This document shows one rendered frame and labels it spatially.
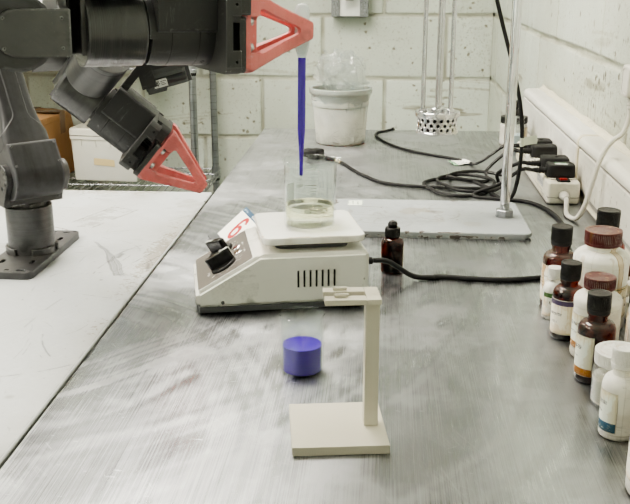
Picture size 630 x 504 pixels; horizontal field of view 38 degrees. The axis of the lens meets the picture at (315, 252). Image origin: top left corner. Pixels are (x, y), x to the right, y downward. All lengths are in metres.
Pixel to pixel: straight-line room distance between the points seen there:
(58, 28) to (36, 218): 0.59
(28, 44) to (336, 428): 0.39
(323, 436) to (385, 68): 2.75
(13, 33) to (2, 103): 0.57
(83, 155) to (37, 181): 2.11
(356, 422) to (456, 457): 0.09
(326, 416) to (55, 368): 0.29
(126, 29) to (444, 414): 0.42
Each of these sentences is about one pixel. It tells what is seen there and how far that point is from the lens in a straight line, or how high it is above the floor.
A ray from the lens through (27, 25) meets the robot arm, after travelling 0.72.
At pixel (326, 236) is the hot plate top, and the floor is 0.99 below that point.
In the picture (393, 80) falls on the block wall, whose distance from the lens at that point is 3.46.
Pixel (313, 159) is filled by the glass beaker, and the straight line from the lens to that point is 1.11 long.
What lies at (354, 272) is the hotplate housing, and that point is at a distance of 1.07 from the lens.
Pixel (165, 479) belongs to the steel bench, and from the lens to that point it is 0.75.
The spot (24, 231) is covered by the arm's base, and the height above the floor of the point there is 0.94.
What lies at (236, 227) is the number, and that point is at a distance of 1.34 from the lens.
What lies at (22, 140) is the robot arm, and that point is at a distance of 1.27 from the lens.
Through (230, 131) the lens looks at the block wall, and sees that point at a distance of 3.53.
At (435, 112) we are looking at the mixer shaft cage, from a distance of 1.42.
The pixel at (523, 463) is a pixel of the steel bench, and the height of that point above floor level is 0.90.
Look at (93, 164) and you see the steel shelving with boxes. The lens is 3.35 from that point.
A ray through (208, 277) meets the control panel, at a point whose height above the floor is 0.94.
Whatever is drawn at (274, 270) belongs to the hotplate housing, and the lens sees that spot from 1.05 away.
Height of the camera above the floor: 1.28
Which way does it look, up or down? 17 degrees down
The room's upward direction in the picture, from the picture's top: straight up
